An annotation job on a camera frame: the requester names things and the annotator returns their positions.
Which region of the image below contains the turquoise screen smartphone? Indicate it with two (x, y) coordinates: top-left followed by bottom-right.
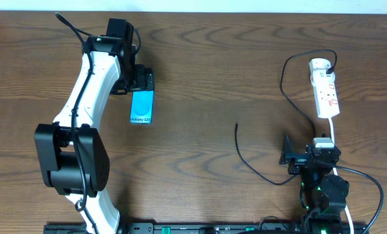
(130, 91), (154, 124)

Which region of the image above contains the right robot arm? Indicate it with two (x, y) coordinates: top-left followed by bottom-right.
(279, 136), (349, 233)

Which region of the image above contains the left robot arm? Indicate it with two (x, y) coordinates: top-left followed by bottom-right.
(34, 18), (155, 233)

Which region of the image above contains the white charger plug adapter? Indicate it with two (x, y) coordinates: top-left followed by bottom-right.
(309, 58), (332, 78)

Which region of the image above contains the white power strip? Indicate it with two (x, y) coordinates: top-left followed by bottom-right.
(310, 70), (340, 119)

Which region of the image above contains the black right camera cable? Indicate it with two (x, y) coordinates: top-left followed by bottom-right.
(310, 152), (385, 234)

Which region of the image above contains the white power strip cord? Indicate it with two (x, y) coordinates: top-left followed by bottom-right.
(327, 117), (355, 234)

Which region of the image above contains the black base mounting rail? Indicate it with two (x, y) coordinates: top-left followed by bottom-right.
(42, 222), (350, 234)

